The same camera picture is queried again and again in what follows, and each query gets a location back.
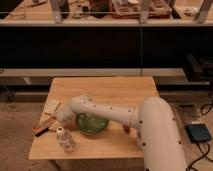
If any long workbench shelf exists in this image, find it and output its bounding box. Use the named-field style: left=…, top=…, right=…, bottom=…
left=0, top=0, right=213, bottom=27

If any brown black eraser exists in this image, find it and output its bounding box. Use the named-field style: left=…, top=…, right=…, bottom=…
left=32, top=117, right=55, bottom=137

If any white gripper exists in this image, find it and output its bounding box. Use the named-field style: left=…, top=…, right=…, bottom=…
left=49, top=103, right=74, bottom=131

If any wooden table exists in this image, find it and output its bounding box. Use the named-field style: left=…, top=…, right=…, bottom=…
left=29, top=77, right=158, bottom=160

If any green ceramic bowl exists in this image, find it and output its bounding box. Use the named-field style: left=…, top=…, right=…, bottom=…
left=75, top=113, right=108, bottom=135

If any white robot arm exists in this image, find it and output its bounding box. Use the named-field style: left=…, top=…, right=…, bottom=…
left=55, top=95, right=188, bottom=171

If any black foot pedal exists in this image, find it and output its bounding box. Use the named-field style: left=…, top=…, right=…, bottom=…
left=186, top=124, right=212, bottom=143

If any black cable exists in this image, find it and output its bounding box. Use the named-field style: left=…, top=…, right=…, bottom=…
left=187, top=102, right=213, bottom=171

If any brown wooden disc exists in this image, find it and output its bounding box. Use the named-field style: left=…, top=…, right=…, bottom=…
left=122, top=125, right=131, bottom=133

